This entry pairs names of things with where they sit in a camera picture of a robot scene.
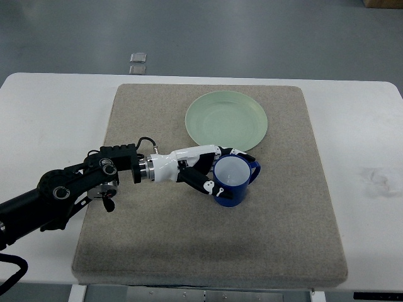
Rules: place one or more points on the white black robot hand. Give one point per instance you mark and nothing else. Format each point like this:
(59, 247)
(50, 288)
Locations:
(193, 166)

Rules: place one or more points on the cardboard box corner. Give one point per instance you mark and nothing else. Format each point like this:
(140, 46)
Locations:
(383, 4)

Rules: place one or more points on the metal table frame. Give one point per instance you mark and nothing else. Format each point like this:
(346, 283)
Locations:
(120, 293)

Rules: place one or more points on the grey felt mat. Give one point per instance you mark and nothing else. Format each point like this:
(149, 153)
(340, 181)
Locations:
(283, 235)

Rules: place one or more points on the light green plate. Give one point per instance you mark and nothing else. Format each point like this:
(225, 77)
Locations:
(227, 119)

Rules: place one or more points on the floor socket plate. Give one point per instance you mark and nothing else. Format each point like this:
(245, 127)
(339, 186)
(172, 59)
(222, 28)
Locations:
(137, 70)
(138, 58)

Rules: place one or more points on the lower floor socket plate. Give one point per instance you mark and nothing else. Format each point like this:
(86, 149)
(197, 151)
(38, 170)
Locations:
(137, 70)

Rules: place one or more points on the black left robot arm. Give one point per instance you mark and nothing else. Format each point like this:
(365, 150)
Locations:
(62, 193)

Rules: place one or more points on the upper floor socket plate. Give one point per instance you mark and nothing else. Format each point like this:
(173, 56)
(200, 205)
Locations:
(138, 58)

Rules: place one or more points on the blue cup white inside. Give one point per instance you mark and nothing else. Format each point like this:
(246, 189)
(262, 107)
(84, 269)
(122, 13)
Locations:
(234, 173)

